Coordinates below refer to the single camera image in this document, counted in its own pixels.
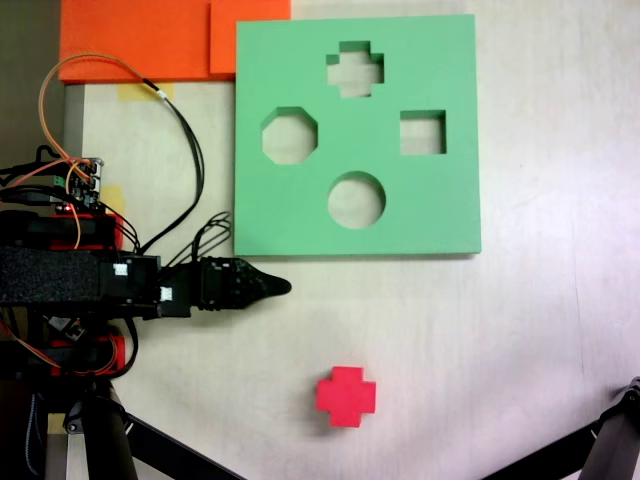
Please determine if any black circuit board silver chip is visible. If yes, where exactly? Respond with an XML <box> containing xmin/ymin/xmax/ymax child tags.
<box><xmin>47</xmin><ymin>313</ymin><xmax>86</xmax><ymax>344</ymax></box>

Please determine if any red cross columnar block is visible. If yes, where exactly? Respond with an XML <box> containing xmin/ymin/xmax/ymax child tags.
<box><xmin>315</xmin><ymin>366</ymin><xmax>377</xmax><ymax>430</ymax></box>

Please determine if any orange foam block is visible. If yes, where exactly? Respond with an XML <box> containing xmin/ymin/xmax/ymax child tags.
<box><xmin>58</xmin><ymin>0</ymin><xmax>292</xmax><ymax>84</ymax></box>

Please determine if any black servo cable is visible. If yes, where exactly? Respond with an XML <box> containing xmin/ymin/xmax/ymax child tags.
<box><xmin>166</xmin><ymin>211</ymin><xmax>234</xmax><ymax>270</ymax></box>

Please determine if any red black table clamp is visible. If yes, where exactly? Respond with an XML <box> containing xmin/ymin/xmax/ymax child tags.
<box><xmin>0</xmin><ymin>210</ymin><xmax>126</xmax><ymax>251</ymax></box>
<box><xmin>47</xmin><ymin>333</ymin><xmax>127</xmax><ymax>377</ymax></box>

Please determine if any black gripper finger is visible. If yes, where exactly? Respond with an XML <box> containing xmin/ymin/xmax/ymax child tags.
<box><xmin>239</xmin><ymin>259</ymin><xmax>292</xmax><ymax>307</ymax></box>

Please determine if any black tripod leg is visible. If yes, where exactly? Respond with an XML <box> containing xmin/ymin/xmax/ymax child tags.
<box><xmin>582</xmin><ymin>375</ymin><xmax>640</xmax><ymax>480</ymax></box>
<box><xmin>62</xmin><ymin>382</ymin><xmax>140</xmax><ymax>480</ymax></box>

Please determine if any green shape sorter board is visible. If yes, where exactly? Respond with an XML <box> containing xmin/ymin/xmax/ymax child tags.
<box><xmin>233</xmin><ymin>13</ymin><xmax>483</xmax><ymax>259</ymax></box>

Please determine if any black cable with white tag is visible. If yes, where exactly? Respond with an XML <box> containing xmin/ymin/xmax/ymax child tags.
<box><xmin>137</xmin><ymin>77</ymin><xmax>206</xmax><ymax>254</ymax></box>

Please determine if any thin black tripod strut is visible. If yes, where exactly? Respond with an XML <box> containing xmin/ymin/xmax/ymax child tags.
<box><xmin>478</xmin><ymin>418</ymin><xmax>601</xmax><ymax>480</ymax></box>
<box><xmin>123</xmin><ymin>413</ymin><xmax>247</xmax><ymax>480</ymax></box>

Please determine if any black usb cable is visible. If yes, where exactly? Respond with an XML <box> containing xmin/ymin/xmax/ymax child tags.
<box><xmin>0</xmin><ymin>189</ymin><xmax>57</xmax><ymax>205</ymax></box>

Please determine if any thin orange wire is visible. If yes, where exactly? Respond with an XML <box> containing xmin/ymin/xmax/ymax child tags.
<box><xmin>38</xmin><ymin>52</ymin><xmax>151</xmax><ymax>201</ymax></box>

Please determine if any blue braided cable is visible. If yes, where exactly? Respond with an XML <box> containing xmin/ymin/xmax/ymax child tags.
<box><xmin>23</xmin><ymin>393</ymin><xmax>42</xmax><ymax>477</ymax></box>

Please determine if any circuit board with green terminal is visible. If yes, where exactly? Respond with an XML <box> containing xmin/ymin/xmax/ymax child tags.
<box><xmin>52</xmin><ymin>157</ymin><xmax>107</xmax><ymax>215</ymax></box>

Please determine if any yellow masking tape piece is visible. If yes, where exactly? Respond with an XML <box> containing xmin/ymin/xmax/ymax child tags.
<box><xmin>117</xmin><ymin>82</ymin><xmax>176</xmax><ymax>102</ymax></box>
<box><xmin>102</xmin><ymin>184</ymin><xmax>127</xmax><ymax>215</ymax></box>

